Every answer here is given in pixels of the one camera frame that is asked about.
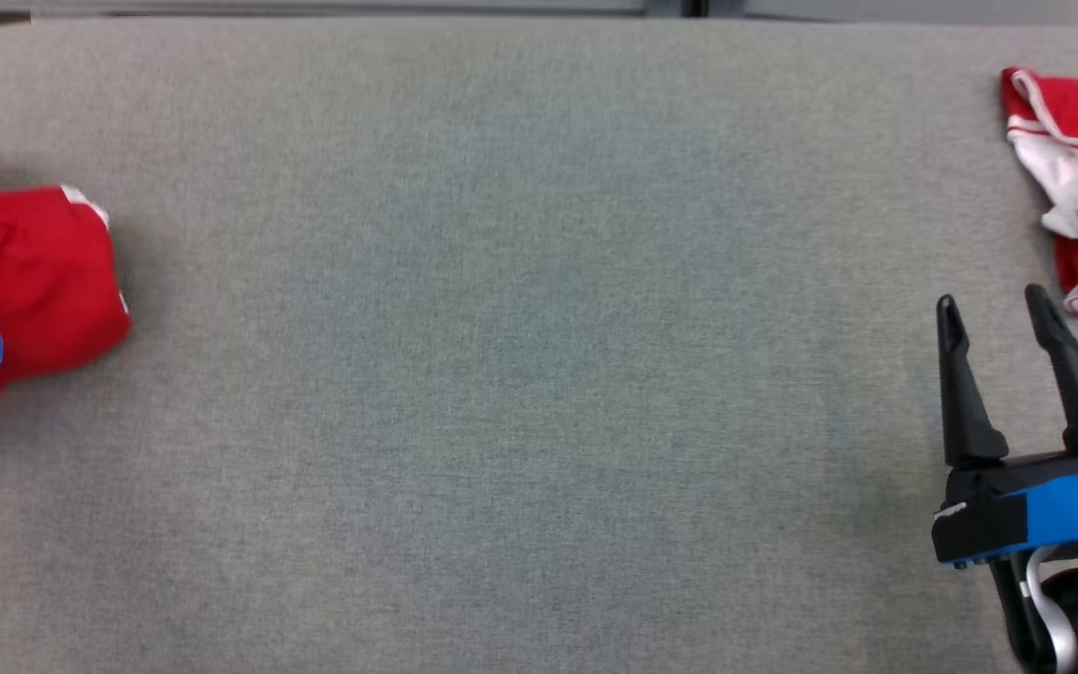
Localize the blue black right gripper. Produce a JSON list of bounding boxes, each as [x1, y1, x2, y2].
[[931, 284, 1078, 569]]

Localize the red basketball shorts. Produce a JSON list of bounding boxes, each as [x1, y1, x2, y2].
[[0, 117, 133, 405]]

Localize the grey fabric padded table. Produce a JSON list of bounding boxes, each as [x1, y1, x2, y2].
[[0, 14, 1078, 674]]

